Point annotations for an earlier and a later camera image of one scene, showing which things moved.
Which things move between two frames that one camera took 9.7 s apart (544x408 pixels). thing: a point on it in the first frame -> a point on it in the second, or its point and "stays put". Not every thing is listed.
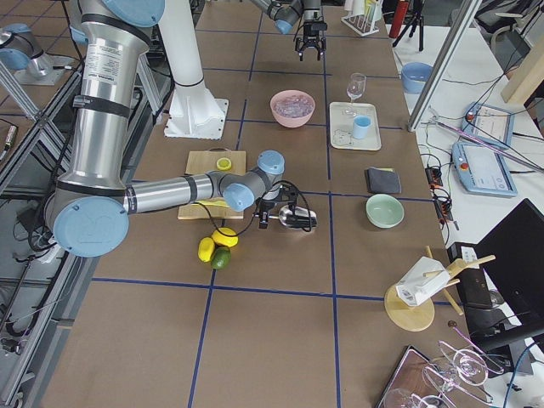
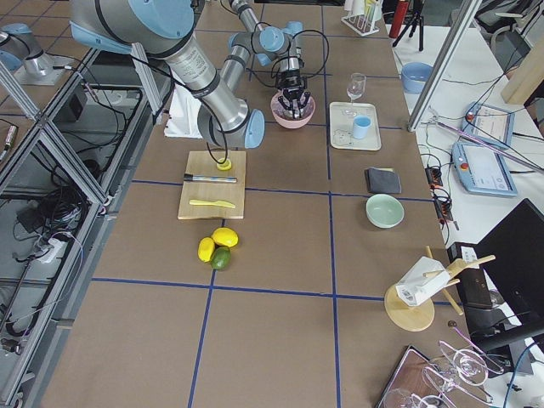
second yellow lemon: x=206 y=249 stays put
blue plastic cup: x=360 y=124 stays put
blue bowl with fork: x=415 y=76 stays put
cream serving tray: x=341 y=121 stays put
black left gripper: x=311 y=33 -> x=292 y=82
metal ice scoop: x=297 y=217 -> x=296 y=110
